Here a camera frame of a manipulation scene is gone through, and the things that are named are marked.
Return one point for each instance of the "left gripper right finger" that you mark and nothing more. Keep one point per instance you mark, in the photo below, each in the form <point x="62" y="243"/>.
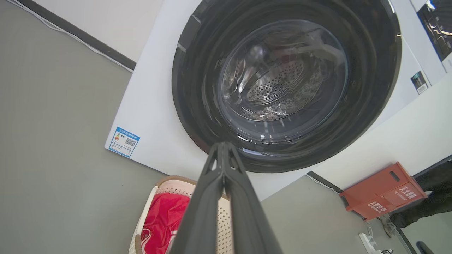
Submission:
<point x="247" y="218"/>

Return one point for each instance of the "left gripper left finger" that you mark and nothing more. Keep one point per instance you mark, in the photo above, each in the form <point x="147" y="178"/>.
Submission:
<point x="197" y="218"/>

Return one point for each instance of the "cream laundry basket brown rim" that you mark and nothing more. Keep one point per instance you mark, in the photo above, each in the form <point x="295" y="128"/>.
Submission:
<point x="224" y="225"/>

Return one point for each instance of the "red garment white stripes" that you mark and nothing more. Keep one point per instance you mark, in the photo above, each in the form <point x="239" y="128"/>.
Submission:
<point x="164" y="218"/>

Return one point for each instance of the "blue energy label sticker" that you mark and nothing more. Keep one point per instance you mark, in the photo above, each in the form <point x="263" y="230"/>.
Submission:
<point x="124" y="142"/>

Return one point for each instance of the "round black glass washer door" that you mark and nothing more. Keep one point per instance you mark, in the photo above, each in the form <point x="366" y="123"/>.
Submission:
<point x="197" y="106"/>

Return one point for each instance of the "white front-load washing machine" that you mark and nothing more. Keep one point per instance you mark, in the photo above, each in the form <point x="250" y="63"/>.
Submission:
<point x="155" y="106"/>

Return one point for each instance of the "white power strip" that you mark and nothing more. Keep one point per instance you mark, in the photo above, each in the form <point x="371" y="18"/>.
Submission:
<point x="369" y="243"/>

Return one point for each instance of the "red plastic box white lettering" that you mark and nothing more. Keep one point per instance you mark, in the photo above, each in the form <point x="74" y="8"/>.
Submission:
<point x="378" y="194"/>

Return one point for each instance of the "dark rounded object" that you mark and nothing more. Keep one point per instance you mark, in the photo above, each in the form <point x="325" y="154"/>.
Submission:
<point x="425" y="248"/>

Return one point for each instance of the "black fabric object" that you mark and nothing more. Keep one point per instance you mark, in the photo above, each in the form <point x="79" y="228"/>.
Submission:
<point x="434" y="180"/>

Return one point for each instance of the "small printed label sticker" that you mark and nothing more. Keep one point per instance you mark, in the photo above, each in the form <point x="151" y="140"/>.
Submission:
<point x="419" y="82"/>

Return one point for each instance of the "black washer control panel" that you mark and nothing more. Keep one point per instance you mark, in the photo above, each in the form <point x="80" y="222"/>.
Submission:
<point x="438" y="28"/>

